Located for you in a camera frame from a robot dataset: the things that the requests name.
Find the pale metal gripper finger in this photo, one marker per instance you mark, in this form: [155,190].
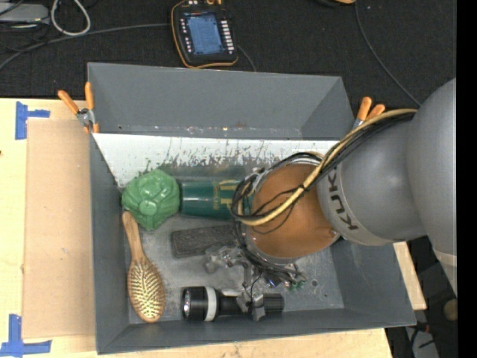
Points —
[250,307]
[220,260]

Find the dark green flat block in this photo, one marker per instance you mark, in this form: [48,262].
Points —
[201,240]

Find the black and white flashlight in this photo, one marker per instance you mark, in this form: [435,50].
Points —
[199,303]

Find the dark green can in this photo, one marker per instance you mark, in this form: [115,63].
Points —
[203,200]

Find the wooden hairbrush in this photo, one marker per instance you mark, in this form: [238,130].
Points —
[146,285]

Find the green toy head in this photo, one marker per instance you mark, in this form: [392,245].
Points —
[151,200]

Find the grey metal bin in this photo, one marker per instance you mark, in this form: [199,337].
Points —
[223,103]

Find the brown cardboard board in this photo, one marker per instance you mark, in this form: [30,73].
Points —
[56,218]

